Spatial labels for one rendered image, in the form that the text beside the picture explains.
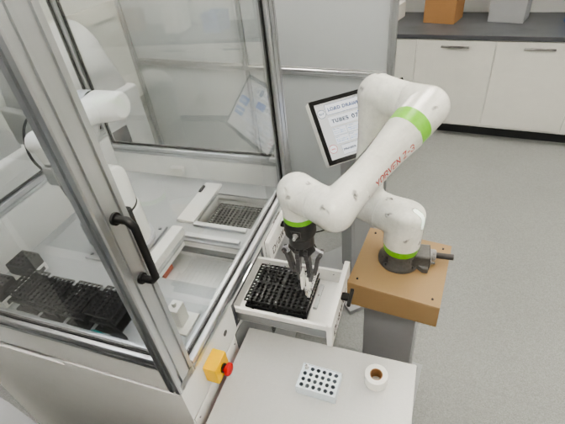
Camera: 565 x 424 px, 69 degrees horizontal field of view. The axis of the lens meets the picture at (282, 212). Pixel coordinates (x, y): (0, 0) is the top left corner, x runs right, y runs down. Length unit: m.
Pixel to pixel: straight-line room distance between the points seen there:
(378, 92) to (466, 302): 1.67
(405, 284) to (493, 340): 1.11
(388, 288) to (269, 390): 0.52
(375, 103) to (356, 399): 0.89
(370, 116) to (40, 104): 0.91
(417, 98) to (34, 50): 0.90
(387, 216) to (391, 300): 0.30
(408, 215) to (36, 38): 1.11
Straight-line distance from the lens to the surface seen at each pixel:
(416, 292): 1.51
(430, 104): 1.21
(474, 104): 4.13
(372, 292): 1.50
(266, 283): 1.48
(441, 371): 2.37
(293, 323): 1.39
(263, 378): 1.44
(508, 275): 2.90
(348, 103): 2.04
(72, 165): 0.76
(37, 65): 0.72
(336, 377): 1.40
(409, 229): 1.42
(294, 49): 2.86
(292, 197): 1.06
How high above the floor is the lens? 1.99
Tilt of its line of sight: 38 degrees down
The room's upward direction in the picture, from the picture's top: 7 degrees counter-clockwise
